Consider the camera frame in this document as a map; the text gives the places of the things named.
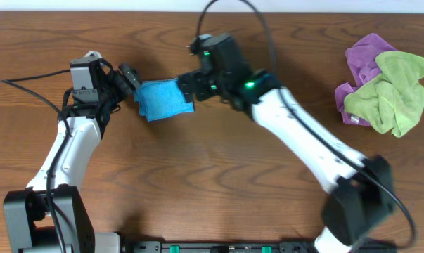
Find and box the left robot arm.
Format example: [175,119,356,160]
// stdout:
[3,51,141,252]

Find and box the purple cloth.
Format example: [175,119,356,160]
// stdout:
[335,33,397,126]

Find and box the blue cloth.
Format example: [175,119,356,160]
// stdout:
[134,78,195,122]

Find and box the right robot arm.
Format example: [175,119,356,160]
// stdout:
[177,33,395,252]

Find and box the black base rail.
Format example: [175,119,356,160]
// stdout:
[119,239,398,253]

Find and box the green cloth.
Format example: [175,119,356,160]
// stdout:
[344,51,424,138]

